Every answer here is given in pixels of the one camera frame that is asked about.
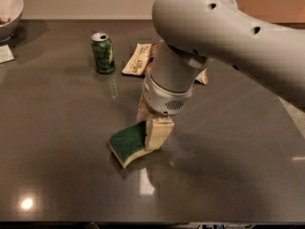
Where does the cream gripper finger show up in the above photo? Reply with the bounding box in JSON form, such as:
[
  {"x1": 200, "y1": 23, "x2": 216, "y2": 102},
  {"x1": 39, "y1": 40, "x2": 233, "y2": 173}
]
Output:
[
  {"x1": 136, "y1": 95, "x2": 152, "y2": 122},
  {"x1": 145, "y1": 115, "x2": 174, "y2": 151}
]

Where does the green and yellow sponge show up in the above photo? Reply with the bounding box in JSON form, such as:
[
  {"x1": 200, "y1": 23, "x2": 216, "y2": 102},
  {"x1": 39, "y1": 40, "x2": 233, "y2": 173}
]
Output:
[{"x1": 109, "y1": 121, "x2": 150, "y2": 169}]

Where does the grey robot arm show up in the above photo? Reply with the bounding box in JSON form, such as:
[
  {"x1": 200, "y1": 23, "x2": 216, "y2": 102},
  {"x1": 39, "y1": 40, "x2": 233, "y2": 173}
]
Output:
[{"x1": 137, "y1": 0, "x2": 305, "y2": 152}]

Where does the brown chip bag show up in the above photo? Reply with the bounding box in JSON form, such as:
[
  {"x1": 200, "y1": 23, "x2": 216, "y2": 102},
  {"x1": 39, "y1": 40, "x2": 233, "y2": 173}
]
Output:
[{"x1": 122, "y1": 42, "x2": 208, "y2": 92}]

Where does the green soda can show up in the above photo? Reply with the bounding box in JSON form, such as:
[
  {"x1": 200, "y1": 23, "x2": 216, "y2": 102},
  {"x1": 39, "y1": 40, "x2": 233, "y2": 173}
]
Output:
[{"x1": 91, "y1": 31, "x2": 115, "y2": 73}]

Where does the white paper sheet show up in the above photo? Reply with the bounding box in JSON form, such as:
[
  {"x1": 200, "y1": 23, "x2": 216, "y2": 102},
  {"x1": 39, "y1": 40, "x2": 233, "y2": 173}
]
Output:
[{"x1": 0, "y1": 45, "x2": 14, "y2": 64}]

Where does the white bowl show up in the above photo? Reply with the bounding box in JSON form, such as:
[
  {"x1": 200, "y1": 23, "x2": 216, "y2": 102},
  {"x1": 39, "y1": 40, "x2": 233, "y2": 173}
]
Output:
[{"x1": 0, "y1": 0, "x2": 24, "y2": 42}]

